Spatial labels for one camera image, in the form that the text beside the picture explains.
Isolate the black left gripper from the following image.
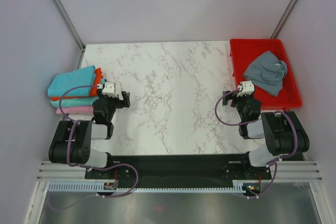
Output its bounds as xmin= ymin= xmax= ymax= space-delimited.
xmin=97 ymin=89 xmax=130 ymax=122

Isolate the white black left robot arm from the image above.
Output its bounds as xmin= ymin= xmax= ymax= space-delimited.
xmin=48 ymin=91 xmax=130 ymax=178

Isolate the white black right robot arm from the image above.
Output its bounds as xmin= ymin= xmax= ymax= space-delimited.
xmin=220 ymin=90 xmax=310 ymax=179

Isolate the folded red t shirt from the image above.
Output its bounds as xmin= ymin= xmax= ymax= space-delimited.
xmin=47 ymin=65 xmax=103 ymax=101

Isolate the folded pink t shirt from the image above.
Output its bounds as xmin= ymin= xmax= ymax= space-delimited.
xmin=61 ymin=94 xmax=99 ymax=115

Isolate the grey t shirt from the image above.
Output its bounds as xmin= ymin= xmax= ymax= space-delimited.
xmin=243 ymin=51 xmax=288 ymax=97

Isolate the red plastic bin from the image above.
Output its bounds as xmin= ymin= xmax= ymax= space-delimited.
xmin=229 ymin=39 xmax=302 ymax=110

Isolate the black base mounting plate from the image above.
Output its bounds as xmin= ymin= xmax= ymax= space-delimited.
xmin=85 ymin=154 xmax=271 ymax=187

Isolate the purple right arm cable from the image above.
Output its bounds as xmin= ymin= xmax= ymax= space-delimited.
xmin=214 ymin=90 xmax=299 ymax=200

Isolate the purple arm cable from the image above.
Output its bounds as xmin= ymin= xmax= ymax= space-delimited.
xmin=214 ymin=90 xmax=299 ymax=200
xmin=59 ymin=84 xmax=140 ymax=210

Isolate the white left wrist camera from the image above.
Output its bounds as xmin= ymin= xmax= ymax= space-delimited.
xmin=97 ymin=82 xmax=117 ymax=98

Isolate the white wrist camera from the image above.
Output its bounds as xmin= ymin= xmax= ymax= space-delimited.
xmin=237 ymin=80 xmax=255 ymax=97
xmin=97 ymin=82 xmax=117 ymax=98

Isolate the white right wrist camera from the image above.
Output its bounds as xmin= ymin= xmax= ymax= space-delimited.
xmin=237 ymin=80 xmax=255 ymax=97

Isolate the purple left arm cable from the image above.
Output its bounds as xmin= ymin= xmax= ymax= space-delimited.
xmin=59 ymin=84 xmax=140 ymax=210

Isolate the grey slotted cable duct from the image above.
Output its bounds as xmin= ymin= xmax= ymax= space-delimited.
xmin=48 ymin=181 xmax=261 ymax=194

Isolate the aluminium frame rail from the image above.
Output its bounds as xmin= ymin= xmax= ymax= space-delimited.
xmin=37 ymin=161 xmax=322 ymax=183

